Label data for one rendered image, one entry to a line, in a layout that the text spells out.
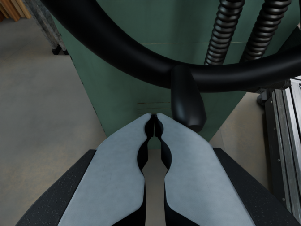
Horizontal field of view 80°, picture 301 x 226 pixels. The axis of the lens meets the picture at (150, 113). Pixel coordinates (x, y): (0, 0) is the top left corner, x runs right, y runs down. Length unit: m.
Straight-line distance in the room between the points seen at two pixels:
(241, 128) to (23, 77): 1.26
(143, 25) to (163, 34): 0.04
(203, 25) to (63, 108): 0.86
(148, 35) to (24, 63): 1.13
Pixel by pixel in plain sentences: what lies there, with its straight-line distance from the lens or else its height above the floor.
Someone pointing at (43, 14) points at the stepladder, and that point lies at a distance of 1.23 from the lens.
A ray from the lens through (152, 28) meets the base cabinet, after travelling 0.36.
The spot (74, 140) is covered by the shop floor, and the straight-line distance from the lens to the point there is 0.95.
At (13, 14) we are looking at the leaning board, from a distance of 1.80.
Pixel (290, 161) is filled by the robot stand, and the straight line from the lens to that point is 0.83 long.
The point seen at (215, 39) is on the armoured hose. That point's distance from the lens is 0.24.
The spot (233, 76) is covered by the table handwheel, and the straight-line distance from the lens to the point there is 0.19.
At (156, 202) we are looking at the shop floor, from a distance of 0.82.
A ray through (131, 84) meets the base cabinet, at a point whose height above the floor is 0.47.
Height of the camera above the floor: 0.82
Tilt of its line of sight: 58 degrees down
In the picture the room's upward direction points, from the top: 2 degrees clockwise
